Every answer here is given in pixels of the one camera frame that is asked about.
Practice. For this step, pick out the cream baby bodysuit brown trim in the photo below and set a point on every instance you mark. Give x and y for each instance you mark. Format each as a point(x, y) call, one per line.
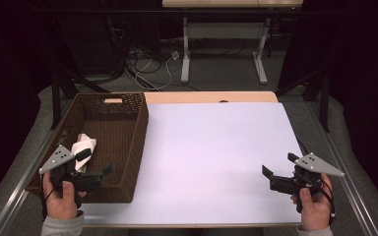
point(85, 142)

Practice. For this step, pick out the white-legged desk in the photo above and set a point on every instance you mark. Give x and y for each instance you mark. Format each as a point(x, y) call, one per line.
point(224, 31)

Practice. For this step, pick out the light wood table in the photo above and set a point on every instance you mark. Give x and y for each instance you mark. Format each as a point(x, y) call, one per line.
point(210, 97)

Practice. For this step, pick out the black metal stand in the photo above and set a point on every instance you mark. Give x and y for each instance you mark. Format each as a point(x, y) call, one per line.
point(56, 98)
point(324, 105)

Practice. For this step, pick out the person's right hand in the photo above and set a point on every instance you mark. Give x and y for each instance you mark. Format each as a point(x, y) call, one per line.
point(316, 209)

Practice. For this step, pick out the white power adapter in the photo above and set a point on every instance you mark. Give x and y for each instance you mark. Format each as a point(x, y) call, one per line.
point(175, 55)

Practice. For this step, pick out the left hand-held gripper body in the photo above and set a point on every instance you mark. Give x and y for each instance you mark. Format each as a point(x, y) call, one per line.
point(57, 159)

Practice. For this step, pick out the brown woven basket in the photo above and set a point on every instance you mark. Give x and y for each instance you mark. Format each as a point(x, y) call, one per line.
point(118, 131)

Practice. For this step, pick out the person's left hand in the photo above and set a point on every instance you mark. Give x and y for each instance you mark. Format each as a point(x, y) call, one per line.
point(60, 203)

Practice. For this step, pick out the aluminium rail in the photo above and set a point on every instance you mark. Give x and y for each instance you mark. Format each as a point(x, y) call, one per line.
point(13, 200)
point(351, 183)

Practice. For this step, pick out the dark curtain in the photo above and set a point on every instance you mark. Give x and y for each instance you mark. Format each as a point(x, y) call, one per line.
point(6, 65)
point(367, 65)

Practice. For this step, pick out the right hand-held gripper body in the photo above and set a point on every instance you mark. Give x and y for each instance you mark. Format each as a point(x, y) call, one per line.
point(315, 165)

